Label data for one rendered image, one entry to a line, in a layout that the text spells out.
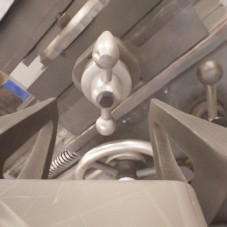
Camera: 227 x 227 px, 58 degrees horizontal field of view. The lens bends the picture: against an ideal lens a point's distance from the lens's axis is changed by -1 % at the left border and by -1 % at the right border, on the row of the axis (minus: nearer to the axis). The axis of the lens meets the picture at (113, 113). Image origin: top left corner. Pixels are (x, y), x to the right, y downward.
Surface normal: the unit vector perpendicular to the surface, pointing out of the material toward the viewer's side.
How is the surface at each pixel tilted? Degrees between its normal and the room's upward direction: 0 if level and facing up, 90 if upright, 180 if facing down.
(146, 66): 90
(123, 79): 90
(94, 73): 90
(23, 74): 90
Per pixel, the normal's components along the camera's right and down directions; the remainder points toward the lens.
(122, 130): 0.01, 0.59
